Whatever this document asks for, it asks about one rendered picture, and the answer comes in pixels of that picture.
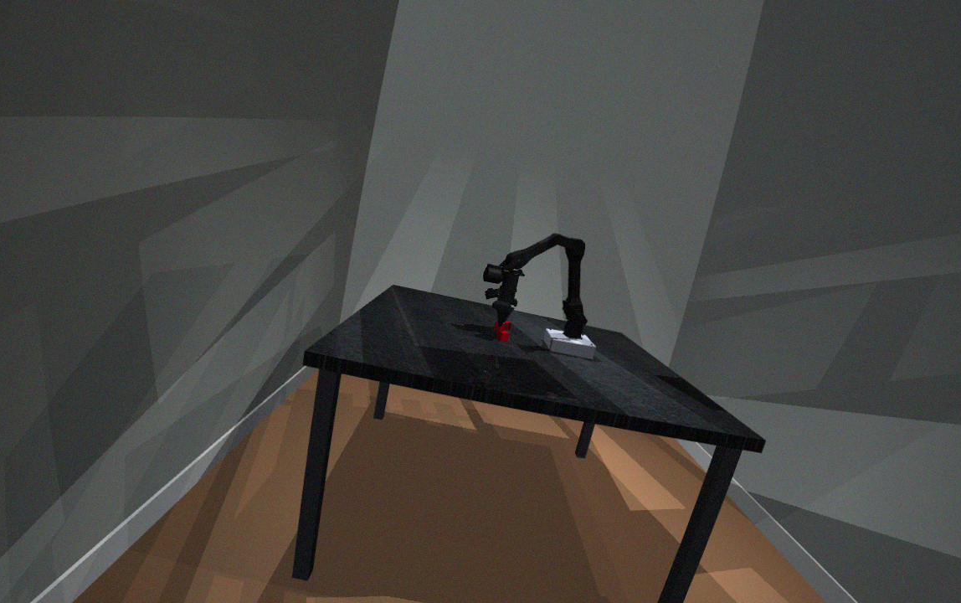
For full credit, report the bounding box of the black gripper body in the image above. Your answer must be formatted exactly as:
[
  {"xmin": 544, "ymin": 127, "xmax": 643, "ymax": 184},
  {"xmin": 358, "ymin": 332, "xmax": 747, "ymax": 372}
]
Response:
[{"xmin": 492, "ymin": 285, "xmax": 517, "ymax": 312}]

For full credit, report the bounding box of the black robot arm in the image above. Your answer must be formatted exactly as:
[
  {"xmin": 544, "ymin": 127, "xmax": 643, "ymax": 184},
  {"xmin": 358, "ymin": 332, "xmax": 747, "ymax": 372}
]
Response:
[{"xmin": 483, "ymin": 233, "xmax": 587, "ymax": 340}]

